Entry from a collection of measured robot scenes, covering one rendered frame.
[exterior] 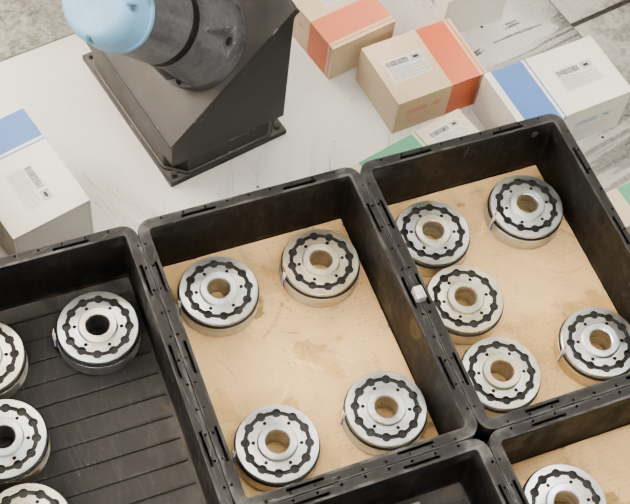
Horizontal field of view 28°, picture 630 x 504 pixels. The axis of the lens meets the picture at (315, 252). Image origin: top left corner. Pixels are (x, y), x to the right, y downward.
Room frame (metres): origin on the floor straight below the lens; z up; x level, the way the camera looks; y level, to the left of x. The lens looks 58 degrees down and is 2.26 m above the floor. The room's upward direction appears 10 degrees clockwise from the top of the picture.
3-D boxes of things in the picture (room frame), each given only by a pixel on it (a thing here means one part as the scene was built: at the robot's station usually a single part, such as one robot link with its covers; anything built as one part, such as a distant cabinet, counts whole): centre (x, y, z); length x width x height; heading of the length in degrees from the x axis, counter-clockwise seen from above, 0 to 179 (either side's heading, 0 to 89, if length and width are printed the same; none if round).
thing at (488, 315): (0.83, -0.20, 0.86); 0.10 x 0.10 x 0.01
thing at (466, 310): (0.83, -0.20, 0.86); 0.05 x 0.05 x 0.01
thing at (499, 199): (0.99, -0.27, 0.86); 0.10 x 0.10 x 0.01
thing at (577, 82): (1.28, -0.32, 0.75); 0.20 x 0.12 x 0.09; 126
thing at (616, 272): (0.86, -0.26, 0.87); 0.40 x 0.30 x 0.11; 29
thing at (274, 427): (0.59, 0.01, 0.86); 0.05 x 0.05 x 0.01
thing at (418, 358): (0.72, 0.00, 0.87); 0.40 x 0.30 x 0.11; 29
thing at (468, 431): (0.72, 0.00, 0.92); 0.40 x 0.30 x 0.02; 29
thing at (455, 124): (1.12, -0.11, 0.73); 0.24 x 0.06 x 0.06; 134
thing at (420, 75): (1.29, -0.12, 0.74); 0.16 x 0.12 x 0.07; 126
